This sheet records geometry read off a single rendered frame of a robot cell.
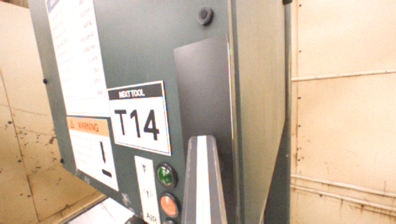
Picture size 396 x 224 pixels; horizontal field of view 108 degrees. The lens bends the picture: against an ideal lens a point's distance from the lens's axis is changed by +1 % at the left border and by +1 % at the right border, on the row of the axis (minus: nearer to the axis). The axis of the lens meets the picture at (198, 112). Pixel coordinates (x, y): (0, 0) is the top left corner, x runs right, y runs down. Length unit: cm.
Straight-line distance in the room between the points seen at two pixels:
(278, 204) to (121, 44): 95
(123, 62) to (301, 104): 106
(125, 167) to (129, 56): 14
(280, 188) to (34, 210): 148
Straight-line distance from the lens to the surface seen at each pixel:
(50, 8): 39
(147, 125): 16
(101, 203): 166
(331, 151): 122
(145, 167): 19
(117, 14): 20
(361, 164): 127
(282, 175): 89
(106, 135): 24
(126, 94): 18
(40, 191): 147
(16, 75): 138
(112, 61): 20
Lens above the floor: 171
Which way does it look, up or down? 8 degrees down
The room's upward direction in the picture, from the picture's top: 5 degrees counter-clockwise
